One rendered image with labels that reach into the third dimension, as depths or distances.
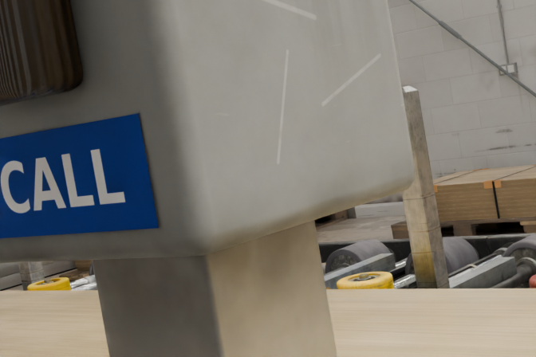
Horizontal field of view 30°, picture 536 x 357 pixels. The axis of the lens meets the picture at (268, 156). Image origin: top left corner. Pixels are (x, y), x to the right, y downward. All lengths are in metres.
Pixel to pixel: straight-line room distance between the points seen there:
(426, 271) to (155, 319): 1.30
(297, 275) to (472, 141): 8.22
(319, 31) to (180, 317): 0.06
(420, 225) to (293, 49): 1.30
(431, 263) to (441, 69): 7.04
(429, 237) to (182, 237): 1.31
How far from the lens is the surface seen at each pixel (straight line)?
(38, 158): 0.20
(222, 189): 0.17
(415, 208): 1.48
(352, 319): 1.22
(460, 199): 7.07
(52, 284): 1.94
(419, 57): 8.60
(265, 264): 0.21
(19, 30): 0.18
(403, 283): 1.86
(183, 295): 0.20
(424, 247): 1.49
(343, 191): 0.20
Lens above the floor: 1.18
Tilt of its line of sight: 3 degrees down
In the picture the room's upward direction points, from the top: 10 degrees counter-clockwise
